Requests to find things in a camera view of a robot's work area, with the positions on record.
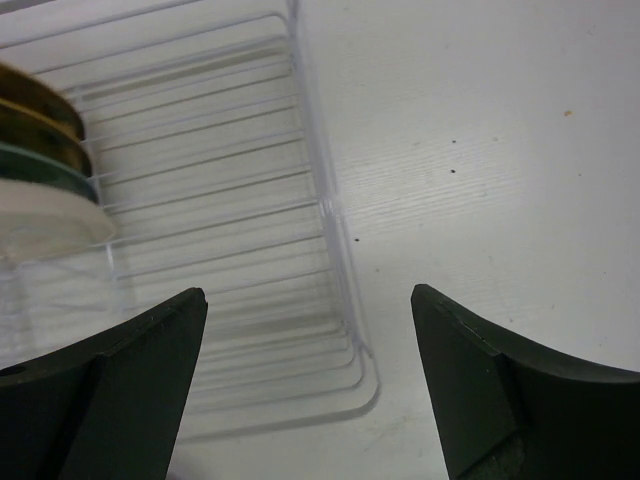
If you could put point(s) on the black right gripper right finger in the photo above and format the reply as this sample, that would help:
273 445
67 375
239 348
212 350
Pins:
507 407

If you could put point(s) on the teal blue patterned plate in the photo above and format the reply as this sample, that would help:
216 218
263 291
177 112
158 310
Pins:
24 165

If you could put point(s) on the cream white plate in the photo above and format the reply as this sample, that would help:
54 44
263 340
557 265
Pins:
38 221

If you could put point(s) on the yellow patterned plate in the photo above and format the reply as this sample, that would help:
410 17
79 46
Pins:
27 91
23 128

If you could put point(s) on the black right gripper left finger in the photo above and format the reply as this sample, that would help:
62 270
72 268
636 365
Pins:
106 407

